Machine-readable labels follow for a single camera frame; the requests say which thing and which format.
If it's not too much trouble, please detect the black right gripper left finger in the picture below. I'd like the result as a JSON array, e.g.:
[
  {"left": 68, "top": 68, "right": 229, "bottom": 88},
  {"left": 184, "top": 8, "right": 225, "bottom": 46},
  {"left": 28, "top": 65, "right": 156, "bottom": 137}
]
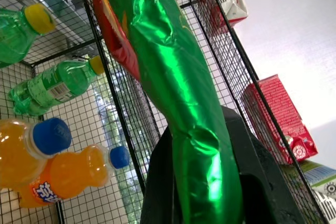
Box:
[{"left": 140, "top": 124, "right": 184, "bottom": 224}]

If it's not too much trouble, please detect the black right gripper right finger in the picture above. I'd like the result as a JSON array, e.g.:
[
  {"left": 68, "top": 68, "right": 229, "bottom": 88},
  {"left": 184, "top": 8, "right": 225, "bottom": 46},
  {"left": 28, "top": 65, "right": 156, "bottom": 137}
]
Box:
[{"left": 220, "top": 104, "right": 307, "bottom": 224}]

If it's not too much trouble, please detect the green foil snack bag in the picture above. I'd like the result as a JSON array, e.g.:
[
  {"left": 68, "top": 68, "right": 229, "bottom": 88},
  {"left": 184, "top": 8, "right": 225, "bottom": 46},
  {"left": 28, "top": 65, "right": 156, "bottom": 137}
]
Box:
[{"left": 98, "top": 0, "right": 245, "bottom": 224}]

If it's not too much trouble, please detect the red drink carton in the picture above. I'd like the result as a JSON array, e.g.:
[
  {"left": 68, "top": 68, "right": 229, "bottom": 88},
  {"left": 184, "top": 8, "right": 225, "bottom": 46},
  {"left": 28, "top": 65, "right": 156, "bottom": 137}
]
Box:
[{"left": 243, "top": 74, "right": 319, "bottom": 165}]

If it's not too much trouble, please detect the green and white carton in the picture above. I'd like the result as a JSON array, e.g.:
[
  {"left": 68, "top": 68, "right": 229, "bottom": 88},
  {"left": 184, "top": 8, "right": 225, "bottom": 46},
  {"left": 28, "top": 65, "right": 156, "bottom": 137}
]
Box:
[{"left": 280, "top": 159, "right": 336, "bottom": 224}]

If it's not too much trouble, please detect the orange soda bottle blue cap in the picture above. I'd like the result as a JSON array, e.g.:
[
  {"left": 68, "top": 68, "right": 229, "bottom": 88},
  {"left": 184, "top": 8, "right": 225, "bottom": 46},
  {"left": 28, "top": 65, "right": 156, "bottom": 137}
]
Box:
[
  {"left": 18, "top": 144, "right": 131, "bottom": 209},
  {"left": 0, "top": 118, "right": 72, "bottom": 190}
]

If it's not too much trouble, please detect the green soda bottle yellow cap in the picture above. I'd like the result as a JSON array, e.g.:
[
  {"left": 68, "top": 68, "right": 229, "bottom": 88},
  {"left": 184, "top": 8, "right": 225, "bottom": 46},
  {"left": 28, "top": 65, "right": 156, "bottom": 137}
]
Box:
[
  {"left": 7, "top": 55, "right": 106, "bottom": 116},
  {"left": 0, "top": 3, "right": 57, "bottom": 69}
]

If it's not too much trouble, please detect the red foil snack bag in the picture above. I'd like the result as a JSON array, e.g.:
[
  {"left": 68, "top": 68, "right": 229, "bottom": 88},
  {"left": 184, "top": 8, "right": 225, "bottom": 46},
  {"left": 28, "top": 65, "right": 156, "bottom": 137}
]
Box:
[{"left": 76, "top": 0, "right": 142, "bottom": 82}]

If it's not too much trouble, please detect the red and white carton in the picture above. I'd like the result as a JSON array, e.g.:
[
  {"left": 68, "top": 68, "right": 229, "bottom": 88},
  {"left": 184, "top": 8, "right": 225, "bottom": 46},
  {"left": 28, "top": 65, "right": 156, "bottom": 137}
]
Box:
[{"left": 199, "top": 0, "right": 249, "bottom": 34}]

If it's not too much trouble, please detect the black wire grid rack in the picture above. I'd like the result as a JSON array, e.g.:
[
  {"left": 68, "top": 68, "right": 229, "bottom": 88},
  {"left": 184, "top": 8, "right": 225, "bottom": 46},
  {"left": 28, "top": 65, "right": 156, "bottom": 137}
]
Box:
[{"left": 0, "top": 0, "right": 329, "bottom": 224}]

